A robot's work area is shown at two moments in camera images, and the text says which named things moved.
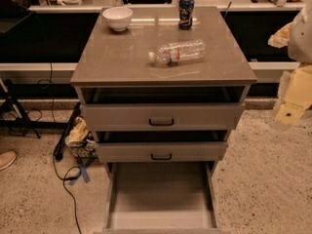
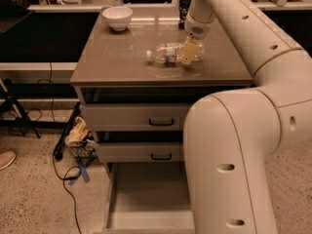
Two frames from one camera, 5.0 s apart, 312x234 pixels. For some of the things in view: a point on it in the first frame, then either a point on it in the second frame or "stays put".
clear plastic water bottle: x=172 y=54 stays put
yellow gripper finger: x=297 y=96 to x=191 y=49
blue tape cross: x=83 y=167 stays put
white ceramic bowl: x=119 y=18 stays put
